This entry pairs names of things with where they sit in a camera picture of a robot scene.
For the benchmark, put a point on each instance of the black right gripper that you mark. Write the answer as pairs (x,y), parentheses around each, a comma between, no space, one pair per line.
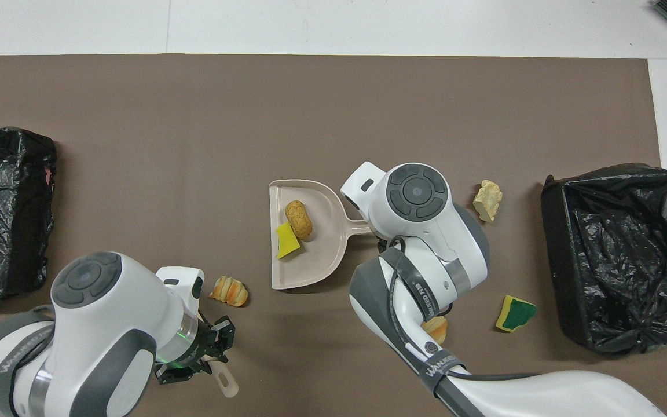
(384,240)

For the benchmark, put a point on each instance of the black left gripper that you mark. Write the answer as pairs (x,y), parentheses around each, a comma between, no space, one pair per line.
(200,347)

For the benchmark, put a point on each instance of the beige hand brush black bristles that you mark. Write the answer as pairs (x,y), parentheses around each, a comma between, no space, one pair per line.
(226,379)

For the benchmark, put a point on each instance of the beige plastic dustpan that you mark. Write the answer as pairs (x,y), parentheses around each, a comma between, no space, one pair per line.
(322,255)

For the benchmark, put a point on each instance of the striped orange croissant piece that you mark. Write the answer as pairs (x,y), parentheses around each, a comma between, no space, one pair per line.
(436,330)
(230,291)

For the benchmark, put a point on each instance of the brown bread roll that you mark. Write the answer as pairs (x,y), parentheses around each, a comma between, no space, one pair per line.
(299,220)

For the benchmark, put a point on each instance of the yellow sponge wedge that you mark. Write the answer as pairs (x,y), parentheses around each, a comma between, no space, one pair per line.
(287,243)

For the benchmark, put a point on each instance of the green and yellow sponge piece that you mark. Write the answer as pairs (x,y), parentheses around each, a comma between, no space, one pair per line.
(516,314)

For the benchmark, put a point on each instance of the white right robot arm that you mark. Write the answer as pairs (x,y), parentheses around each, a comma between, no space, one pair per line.
(443,237)

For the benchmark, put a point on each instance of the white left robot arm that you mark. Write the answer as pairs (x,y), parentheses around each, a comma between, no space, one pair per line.
(113,313)

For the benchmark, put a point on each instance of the bin with knotted black bag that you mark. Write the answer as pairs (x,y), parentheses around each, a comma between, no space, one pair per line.
(617,260)

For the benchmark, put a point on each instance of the pale cream bread chunk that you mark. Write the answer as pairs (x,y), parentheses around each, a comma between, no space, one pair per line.
(488,200)

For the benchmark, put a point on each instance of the brown table mat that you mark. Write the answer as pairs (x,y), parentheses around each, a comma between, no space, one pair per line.
(252,116)

